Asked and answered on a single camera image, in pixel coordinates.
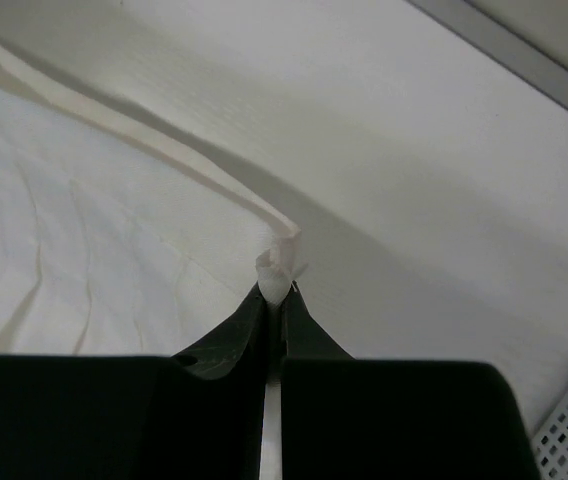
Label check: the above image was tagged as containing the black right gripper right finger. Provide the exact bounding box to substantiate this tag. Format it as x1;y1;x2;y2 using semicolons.
281;288;539;479

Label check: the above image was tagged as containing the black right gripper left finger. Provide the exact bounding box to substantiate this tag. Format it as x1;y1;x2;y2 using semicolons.
0;289;269;479

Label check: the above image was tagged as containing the white pleated skirt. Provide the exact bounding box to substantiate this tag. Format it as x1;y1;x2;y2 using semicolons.
0;28;310;480

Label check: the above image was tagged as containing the grey metal table rail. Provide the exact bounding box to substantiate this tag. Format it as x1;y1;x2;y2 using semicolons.
410;1;568;112

